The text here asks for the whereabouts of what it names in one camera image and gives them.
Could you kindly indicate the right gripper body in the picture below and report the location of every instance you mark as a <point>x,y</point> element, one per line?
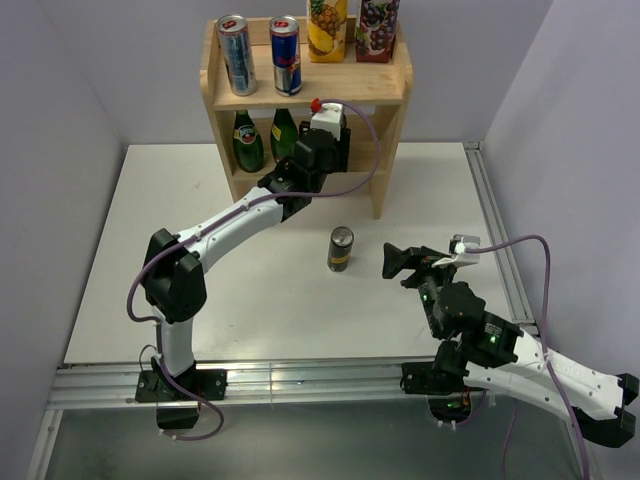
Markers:
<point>427,278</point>

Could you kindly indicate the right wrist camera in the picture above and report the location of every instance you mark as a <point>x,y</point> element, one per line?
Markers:
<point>461,252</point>

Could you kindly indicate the aluminium rail frame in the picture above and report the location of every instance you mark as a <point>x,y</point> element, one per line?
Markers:
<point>313,357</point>

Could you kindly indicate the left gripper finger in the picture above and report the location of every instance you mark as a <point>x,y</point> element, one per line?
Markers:
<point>343,149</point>
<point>304,129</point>

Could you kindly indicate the wooden two-tier shelf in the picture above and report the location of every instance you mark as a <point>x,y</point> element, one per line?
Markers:
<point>385,87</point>

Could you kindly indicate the green bottle yellow label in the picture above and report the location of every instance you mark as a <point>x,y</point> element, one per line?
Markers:
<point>284,134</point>

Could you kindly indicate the grape juice carton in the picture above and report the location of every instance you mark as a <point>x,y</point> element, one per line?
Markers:
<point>375,32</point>

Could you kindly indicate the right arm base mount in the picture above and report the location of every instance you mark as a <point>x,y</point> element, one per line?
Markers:
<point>450,400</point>

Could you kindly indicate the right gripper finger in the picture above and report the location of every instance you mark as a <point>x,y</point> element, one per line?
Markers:
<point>428,256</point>
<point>396,260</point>

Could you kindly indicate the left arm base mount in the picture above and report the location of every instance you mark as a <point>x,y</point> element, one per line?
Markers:
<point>154,389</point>

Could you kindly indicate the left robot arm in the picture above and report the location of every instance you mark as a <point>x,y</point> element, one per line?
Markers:
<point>175,266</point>

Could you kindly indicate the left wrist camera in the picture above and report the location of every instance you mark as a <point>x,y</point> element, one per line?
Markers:
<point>327,116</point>

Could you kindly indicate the perrier lychee green bottle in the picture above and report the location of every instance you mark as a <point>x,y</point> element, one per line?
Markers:
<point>247,143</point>

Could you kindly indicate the red bull can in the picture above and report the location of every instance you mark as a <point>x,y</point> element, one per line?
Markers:
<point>285,50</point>
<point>234,39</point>

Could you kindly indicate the pineapple juice carton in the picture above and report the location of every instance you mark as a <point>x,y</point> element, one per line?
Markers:
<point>326,30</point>

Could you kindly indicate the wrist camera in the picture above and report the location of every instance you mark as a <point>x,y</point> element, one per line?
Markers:
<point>327,116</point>
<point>461,252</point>

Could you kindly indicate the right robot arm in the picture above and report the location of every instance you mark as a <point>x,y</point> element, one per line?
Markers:
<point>480,350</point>

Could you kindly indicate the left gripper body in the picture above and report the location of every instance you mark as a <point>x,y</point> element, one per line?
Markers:
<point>317,184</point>

